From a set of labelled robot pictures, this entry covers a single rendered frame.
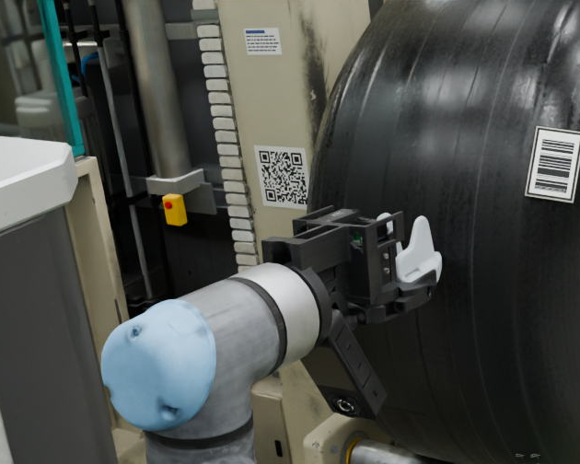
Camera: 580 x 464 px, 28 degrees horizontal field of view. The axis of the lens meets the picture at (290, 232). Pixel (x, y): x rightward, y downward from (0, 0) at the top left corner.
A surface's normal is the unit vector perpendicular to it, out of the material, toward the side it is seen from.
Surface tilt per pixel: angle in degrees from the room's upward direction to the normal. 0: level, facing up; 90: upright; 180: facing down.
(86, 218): 90
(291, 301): 61
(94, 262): 90
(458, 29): 33
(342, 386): 116
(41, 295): 90
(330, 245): 89
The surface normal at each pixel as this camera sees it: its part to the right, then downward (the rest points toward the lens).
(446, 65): -0.50, -0.48
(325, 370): -0.46, 0.72
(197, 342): 0.58, -0.45
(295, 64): -0.60, 0.35
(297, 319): 0.75, -0.10
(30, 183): 0.74, 0.11
